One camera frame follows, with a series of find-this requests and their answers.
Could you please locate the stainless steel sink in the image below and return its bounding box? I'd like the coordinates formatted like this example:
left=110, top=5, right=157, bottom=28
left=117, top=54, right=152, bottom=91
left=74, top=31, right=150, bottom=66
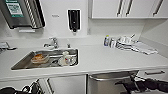
left=10, top=48, right=80, bottom=71

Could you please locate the orange bowl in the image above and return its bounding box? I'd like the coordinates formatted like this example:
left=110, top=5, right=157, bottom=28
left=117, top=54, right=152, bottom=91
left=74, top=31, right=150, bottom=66
left=30, top=53, right=51, bottom=65

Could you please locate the white lower double-door cabinet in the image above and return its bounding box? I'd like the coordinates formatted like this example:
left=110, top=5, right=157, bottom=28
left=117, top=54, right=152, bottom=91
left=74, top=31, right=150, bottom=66
left=34, top=74, right=88, bottom=94

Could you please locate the small white jar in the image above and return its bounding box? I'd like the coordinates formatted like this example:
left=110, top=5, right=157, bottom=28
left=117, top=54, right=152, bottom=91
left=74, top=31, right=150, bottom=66
left=109, top=38, right=117, bottom=49

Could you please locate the stack of white dishes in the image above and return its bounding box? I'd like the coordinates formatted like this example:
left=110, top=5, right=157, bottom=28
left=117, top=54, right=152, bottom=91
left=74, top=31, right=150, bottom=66
left=116, top=33, right=137, bottom=49

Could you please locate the white bottle blue label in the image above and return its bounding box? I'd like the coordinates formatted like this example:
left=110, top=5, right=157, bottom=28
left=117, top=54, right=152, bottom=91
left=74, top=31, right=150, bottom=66
left=103, top=35, right=111, bottom=48

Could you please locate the white mug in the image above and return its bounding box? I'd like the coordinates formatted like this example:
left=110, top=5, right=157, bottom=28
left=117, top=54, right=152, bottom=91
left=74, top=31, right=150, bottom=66
left=58, top=50, right=77, bottom=67

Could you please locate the chrome sink faucet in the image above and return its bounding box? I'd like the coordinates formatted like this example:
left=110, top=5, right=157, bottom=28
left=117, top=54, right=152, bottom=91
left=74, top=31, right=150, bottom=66
left=43, top=36, right=60, bottom=50

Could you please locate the small sink soap pump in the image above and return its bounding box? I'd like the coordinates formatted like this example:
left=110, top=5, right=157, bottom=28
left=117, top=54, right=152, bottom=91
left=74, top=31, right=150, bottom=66
left=66, top=42, right=72, bottom=50

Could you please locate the white upper cabinet wide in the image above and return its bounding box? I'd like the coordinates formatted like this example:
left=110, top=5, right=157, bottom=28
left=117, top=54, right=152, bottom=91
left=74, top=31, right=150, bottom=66
left=89, top=0, right=168, bottom=19

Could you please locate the grey paper towel dispenser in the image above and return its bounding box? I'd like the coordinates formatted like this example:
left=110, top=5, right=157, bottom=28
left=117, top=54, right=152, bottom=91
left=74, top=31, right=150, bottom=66
left=0, top=0, right=46, bottom=30

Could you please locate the wire dish rack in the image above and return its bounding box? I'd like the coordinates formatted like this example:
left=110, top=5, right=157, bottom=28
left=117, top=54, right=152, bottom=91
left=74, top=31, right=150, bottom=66
left=0, top=41, right=16, bottom=53

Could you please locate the small wall label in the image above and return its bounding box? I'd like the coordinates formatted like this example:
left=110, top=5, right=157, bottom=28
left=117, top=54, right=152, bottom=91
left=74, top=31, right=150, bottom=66
left=51, top=13, right=61, bottom=19

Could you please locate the black wall soap dispenser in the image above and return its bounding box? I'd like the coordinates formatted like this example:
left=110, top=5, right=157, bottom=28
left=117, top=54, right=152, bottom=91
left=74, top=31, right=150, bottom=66
left=67, top=9, right=81, bottom=34

